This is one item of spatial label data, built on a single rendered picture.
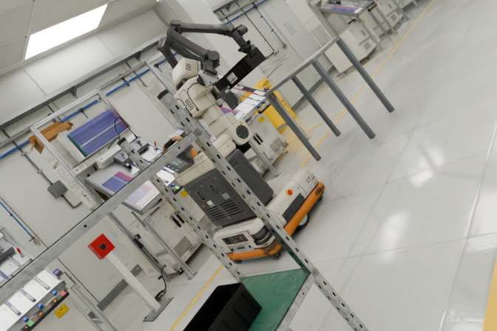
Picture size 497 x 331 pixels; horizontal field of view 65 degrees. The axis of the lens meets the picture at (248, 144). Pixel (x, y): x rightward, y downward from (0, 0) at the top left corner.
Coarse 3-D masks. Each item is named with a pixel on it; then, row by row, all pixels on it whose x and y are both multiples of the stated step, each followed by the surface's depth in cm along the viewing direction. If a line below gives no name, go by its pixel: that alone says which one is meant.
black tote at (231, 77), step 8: (256, 48) 284; (248, 56) 278; (256, 56) 282; (264, 56) 286; (240, 64) 281; (248, 64) 276; (256, 64) 280; (232, 72) 291; (240, 72) 286; (248, 72) 281; (224, 80) 302; (232, 80) 296; (240, 80) 291
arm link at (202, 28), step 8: (176, 24) 272; (184, 24) 275; (192, 24) 276; (200, 24) 277; (208, 24) 277; (216, 24) 278; (224, 24) 277; (184, 32) 278; (192, 32) 278; (200, 32) 278; (208, 32) 278; (216, 32) 278; (224, 32) 281
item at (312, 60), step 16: (304, 64) 311; (320, 64) 305; (288, 80) 330; (368, 80) 332; (384, 96) 335; (320, 112) 386; (352, 112) 310; (336, 128) 389; (368, 128) 312; (304, 144) 365
